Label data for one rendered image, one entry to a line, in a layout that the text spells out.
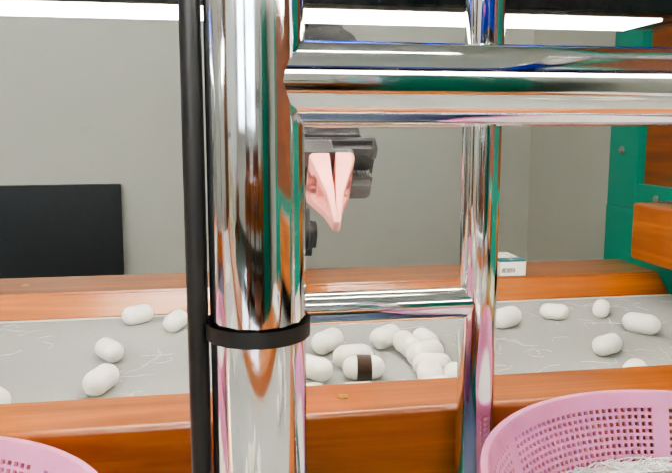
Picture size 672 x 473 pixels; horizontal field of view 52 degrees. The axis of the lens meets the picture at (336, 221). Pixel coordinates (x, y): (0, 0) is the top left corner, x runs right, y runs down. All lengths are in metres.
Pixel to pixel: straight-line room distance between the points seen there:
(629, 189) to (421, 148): 1.83
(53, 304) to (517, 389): 0.53
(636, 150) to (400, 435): 0.65
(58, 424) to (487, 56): 0.38
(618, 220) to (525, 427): 0.64
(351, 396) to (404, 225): 2.34
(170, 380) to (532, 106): 0.48
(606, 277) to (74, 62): 2.15
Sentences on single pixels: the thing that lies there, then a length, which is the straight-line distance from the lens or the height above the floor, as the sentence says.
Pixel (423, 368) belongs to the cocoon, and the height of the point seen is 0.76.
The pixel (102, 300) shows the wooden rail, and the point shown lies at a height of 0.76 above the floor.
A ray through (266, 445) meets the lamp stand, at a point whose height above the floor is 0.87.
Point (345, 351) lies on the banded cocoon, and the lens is 0.61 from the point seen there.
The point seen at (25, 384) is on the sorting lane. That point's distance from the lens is 0.64.
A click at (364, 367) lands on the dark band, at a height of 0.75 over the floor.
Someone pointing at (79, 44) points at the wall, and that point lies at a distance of 2.72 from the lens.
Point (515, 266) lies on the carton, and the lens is 0.90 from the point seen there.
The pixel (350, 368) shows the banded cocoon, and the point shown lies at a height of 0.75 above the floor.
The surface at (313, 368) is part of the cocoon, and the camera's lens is 0.58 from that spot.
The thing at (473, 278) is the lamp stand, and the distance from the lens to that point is 0.44.
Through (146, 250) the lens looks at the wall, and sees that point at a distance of 2.72.
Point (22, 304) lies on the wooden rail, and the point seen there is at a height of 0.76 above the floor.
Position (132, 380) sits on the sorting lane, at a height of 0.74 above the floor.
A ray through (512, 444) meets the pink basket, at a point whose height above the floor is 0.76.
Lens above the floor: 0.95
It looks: 8 degrees down
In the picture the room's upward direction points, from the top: straight up
